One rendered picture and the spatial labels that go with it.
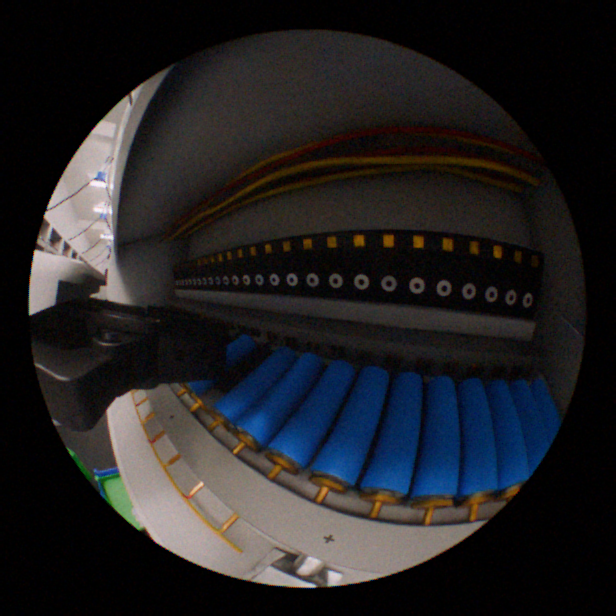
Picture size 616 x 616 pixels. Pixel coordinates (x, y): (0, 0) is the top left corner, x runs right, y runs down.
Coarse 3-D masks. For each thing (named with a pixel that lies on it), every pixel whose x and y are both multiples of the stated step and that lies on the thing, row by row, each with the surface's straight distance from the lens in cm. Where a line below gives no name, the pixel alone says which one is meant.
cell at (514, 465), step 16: (496, 384) 12; (496, 400) 12; (512, 400) 12; (496, 416) 11; (512, 416) 11; (496, 432) 11; (512, 432) 11; (496, 448) 11; (512, 448) 10; (512, 464) 10; (512, 480) 10
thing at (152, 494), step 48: (240, 336) 20; (528, 336) 18; (576, 336) 19; (528, 384) 18; (144, 480) 13; (192, 480) 11; (288, 480) 9; (192, 528) 11; (240, 528) 9; (240, 576) 10
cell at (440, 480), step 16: (432, 384) 10; (448, 384) 10; (432, 400) 10; (448, 400) 10; (432, 416) 9; (448, 416) 9; (432, 432) 9; (448, 432) 8; (432, 448) 8; (448, 448) 8; (432, 464) 8; (448, 464) 8; (416, 480) 8; (432, 480) 8; (448, 480) 8; (416, 496) 8; (432, 496) 8; (448, 496) 8
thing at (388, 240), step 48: (288, 240) 15; (336, 240) 13; (384, 240) 12; (432, 240) 13; (480, 240) 14; (192, 288) 34; (240, 288) 21; (288, 288) 16; (336, 288) 14; (432, 288) 13; (480, 288) 14; (528, 288) 17
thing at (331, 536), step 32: (160, 384) 13; (160, 416) 11; (192, 416) 9; (192, 448) 8; (224, 448) 8; (224, 480) 7; (256, 480) 7; (256, 512) 7; (288, 512) 6; (320, 512) 6; (288, 544) 6; (320, 544) 6; (352, 544) 6; (384, 544) 7; (416, 544) 7; (448, 544) 7
